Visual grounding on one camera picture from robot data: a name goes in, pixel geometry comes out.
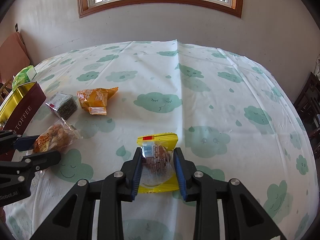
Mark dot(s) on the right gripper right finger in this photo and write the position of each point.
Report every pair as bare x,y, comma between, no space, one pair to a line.
196,186

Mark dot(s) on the yellow-edged clear snack packet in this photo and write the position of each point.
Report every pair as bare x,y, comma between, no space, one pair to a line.
158,172

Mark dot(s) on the orange snack packet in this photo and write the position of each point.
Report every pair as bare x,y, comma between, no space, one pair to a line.
94,101

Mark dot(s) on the dark wooden chair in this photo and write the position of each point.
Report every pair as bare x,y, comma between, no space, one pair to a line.
307,107

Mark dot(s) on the pink cloth covered furniture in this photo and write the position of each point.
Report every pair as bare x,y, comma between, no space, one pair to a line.
14,56

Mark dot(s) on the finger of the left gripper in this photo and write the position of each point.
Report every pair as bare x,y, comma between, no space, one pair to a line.
37,159
12,141

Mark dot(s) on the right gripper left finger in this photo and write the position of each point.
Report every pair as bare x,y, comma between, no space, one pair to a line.
120,186

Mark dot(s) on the maroon gold toffee tin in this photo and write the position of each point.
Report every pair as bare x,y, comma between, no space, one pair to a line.
20,106

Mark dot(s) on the green tissue pack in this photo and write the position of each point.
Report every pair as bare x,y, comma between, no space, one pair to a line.
26,75

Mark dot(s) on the wooden stool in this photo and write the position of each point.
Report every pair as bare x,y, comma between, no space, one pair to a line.
6,88

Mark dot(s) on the grey seaweed snack packet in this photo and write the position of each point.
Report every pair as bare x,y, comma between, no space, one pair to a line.
62,105

